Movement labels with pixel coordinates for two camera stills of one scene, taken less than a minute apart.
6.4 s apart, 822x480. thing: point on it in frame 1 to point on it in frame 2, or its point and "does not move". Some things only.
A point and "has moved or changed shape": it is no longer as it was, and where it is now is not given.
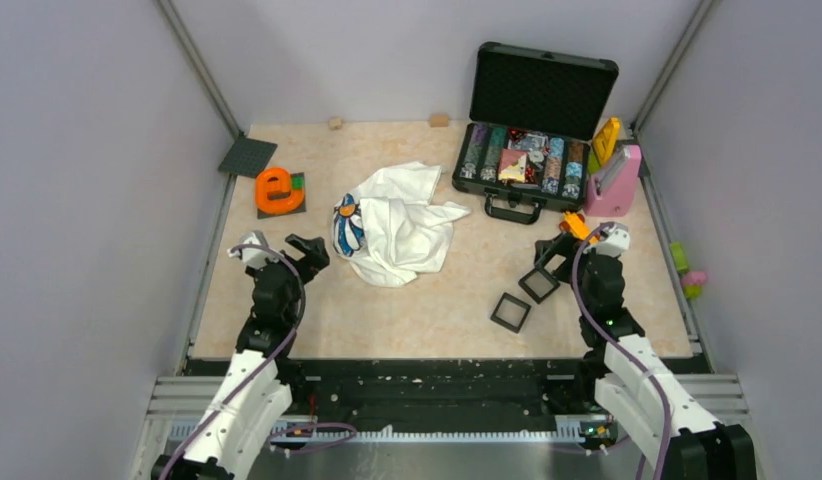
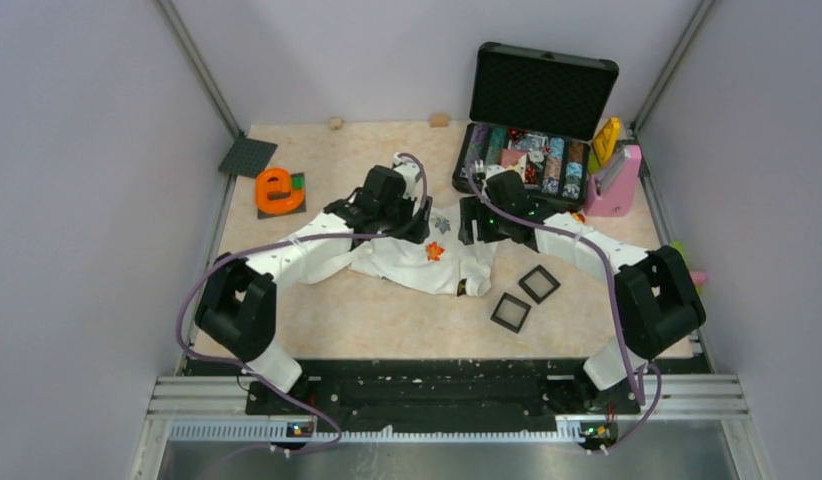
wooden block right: [439, 120] does not move
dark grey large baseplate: [248, 157] does not move
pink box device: [609, 191] does not move
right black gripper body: [563, 247] to [491, 224]
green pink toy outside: [692, 282] does not move
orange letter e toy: [274, 194] does not move
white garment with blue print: [389, 231] has moved or changed shape
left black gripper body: [308, 266] to [397, 221]
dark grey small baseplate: [299, 209] does not move
